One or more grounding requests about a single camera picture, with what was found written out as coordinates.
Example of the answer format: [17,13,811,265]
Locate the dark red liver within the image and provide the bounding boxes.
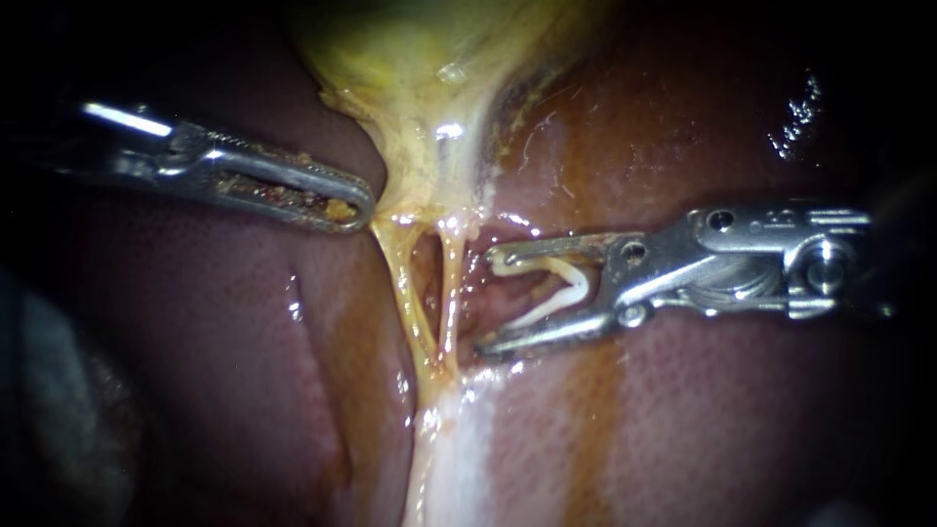
[0,0,937,527]

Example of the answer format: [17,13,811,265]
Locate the white clip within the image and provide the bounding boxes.
[488,254,592,332]

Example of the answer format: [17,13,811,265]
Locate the thin tube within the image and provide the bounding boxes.
[434,218,471,367]
[370,218,442,376]

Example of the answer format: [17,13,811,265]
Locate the gallbladder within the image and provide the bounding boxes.
[287,0,613,224]

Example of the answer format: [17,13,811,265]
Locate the right arm instrument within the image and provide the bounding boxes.
[598,204,896,329]

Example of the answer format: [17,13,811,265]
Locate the right arm instrument jaw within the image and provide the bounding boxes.
[473,308,625,361]
[485,231,647,268]

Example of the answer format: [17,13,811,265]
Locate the left arm instrument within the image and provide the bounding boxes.
[52,101,194,184]

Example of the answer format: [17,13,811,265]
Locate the left arm instrument jaw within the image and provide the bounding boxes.
[172,124,378,235]

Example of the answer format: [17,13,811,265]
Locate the pale fatty tissue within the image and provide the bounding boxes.
[400,364,517,527]

